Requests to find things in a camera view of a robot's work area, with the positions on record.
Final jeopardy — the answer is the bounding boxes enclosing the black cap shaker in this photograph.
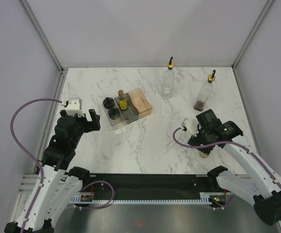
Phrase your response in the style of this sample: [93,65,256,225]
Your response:
[108,107,120,120]
[102,97,115,110]

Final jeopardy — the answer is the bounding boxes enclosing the yellow label bottle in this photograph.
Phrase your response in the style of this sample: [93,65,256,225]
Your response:
[199,148,213,158]
[118,90,128,111]

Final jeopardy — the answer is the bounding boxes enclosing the clear square oil bottle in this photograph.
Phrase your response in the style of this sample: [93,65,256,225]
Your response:
[161,56,175,99]

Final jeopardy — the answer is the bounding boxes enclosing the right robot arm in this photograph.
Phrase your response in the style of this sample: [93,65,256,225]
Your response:
[182,109,281,226]

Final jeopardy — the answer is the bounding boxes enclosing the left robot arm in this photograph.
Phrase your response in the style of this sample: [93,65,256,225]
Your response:
[4,109,100,233]

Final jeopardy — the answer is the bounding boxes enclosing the clear plastic bin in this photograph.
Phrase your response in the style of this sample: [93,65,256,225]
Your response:
[101,103,125,128]

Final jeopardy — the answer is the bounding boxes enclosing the grey plastic bin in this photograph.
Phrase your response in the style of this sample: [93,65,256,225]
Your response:
[119,93,139,124]

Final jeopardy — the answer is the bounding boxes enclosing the dark sauce glass bottle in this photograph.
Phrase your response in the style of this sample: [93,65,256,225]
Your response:
[194,69,216,112]

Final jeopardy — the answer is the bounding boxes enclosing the orange plastic bin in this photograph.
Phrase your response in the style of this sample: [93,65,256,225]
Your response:
[128,88,152,118]

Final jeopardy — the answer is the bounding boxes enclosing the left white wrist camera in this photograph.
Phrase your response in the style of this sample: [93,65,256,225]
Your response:
[60,98,85,117]

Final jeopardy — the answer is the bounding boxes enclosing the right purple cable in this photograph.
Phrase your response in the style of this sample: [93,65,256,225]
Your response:
[173,127,281,228]

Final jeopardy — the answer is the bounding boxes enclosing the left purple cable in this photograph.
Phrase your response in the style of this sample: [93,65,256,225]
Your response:
[10,98,63,233]

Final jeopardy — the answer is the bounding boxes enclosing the white cable duct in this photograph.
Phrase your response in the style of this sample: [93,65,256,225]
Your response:
[69,193,221,205]

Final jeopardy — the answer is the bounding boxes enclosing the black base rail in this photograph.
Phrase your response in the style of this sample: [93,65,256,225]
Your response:
[83,173,225,200]

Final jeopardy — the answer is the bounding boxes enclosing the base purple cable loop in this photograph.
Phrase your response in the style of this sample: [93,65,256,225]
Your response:
[73,181,116,211]

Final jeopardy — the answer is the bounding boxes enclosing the left aluminium frame post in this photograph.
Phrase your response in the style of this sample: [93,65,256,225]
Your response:
[18,0,64,74]

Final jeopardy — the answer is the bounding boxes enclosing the aluminium frame post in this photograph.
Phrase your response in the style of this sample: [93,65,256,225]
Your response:
[18,0,64,74]
[231,0,275,70]

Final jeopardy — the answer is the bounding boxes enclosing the right aluminium frame post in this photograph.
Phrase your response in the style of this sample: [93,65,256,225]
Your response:
[231,0,275,70]

